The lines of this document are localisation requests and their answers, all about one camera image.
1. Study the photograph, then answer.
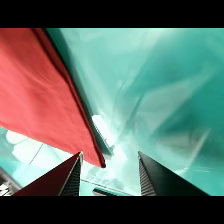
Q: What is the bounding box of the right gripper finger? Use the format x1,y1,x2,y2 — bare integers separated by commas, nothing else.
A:
13,151,83,197

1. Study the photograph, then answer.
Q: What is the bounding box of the red T-shirt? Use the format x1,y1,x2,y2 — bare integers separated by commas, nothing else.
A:
0,28,107,169

